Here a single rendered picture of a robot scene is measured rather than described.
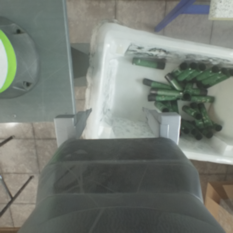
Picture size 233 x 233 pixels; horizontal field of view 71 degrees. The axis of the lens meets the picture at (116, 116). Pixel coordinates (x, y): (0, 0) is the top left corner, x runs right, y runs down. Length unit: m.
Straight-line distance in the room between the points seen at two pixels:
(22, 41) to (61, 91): 0.11
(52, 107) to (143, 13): 1.07
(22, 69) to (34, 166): 1.38
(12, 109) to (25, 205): 1.61
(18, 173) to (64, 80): 1.48
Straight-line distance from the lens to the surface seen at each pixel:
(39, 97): 0.38
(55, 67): 0.36
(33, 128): 1.50
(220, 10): 0.60
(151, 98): 0.81
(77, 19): 1.32
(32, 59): 0.35
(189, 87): 0.79
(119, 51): 0.59
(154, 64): 0.80
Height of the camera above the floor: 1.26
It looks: 73 degrees down
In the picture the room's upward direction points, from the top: 179 degrees clockwise
